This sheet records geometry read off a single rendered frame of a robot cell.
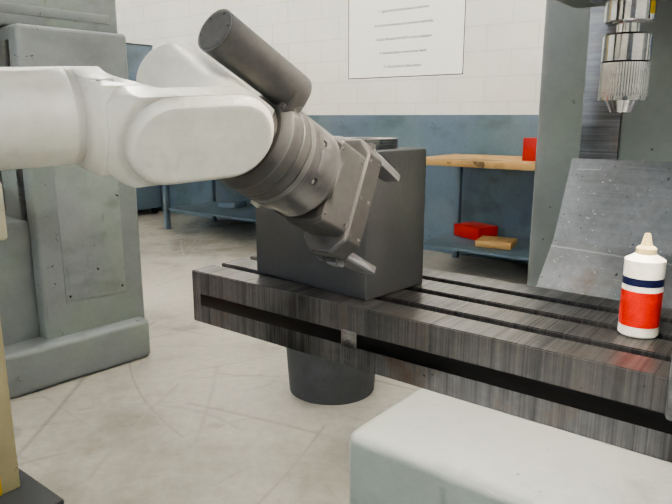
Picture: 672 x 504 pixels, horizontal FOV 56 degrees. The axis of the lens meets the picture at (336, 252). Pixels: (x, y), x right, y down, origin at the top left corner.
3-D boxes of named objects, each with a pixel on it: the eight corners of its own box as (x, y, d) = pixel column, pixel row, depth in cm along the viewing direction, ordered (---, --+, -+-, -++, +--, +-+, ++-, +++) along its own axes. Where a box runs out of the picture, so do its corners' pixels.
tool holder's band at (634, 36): (662, 43, 63) (663, 33, 63) (636, 40, 60) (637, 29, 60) (618, 47, 67) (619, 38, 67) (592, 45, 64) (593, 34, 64)
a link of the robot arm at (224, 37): (268, 220, 52) (161, 164, 44) (213, 162, 59) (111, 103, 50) (351, 109, 51) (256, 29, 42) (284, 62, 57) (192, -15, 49)
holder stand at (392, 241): (365, 302, 79) (367, 140, 74) (255, 272, 94) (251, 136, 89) (423, 284, 87) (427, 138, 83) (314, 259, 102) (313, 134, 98)
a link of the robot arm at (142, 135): (271, 177, 48) (91, 198, 41) (220, 128, 54) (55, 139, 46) (284, 96, 45) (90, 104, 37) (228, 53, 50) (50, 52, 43)
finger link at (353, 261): (357, 264, 68) (323, 247, 63) (381, 268, 66) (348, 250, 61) (353, 278, 68) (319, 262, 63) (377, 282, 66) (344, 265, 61)
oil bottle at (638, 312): (653, 342, 65) (665, 237, 62) (612, 334, 67) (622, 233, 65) (662, 332, 68) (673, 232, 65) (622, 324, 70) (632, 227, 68)
